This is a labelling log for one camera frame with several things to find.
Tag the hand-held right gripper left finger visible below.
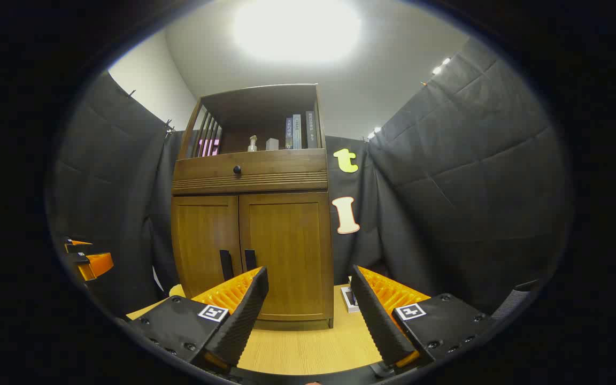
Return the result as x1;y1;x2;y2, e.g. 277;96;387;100
125;266;270;372

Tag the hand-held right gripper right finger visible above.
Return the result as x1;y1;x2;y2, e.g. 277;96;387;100
350;265;497;371

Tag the wooden cabinet door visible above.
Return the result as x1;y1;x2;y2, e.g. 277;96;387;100
172;196;243;300
238;192;334;322

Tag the wooden double-door shoe cabinet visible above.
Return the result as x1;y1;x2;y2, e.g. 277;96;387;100
171;83;335;330

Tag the wooden cabinet drawer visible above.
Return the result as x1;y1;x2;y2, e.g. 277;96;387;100
172;149;329;195

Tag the small white box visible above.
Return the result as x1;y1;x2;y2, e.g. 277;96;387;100
340;286;361;314

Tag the black backdrop cloth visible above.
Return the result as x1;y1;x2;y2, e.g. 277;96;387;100
46;35;574;317

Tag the large ceiling light panel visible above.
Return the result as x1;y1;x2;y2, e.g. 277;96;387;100
232;0;363;66

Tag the grey webbing strap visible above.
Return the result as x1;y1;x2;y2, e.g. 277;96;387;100
492;280;540;322

